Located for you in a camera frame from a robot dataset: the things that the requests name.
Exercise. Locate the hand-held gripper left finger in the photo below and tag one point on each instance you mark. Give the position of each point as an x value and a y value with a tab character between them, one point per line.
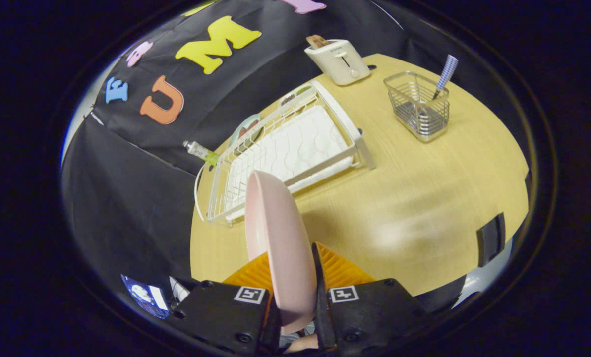
226	317

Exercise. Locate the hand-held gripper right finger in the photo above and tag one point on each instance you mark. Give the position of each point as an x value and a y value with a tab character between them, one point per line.
321	307

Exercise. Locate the pink plate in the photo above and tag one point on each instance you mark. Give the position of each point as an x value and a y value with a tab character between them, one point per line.
280	248

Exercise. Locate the green plate with sausages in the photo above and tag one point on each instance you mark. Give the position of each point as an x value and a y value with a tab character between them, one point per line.
246	129

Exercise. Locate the small white patterned dish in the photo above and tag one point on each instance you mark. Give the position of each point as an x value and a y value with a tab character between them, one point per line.
293	95

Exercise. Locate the blue printed object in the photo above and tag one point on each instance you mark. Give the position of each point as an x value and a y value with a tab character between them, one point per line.
144	295

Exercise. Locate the white drain tray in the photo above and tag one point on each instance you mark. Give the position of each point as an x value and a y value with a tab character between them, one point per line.
295	148

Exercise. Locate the green clear bottle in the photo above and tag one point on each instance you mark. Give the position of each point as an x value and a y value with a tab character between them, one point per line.
199	150

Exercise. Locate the white toaster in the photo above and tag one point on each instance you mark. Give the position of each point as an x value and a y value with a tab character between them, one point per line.
340	62

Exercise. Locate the brown toast slice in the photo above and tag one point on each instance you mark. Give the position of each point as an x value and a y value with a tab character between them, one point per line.
318	40

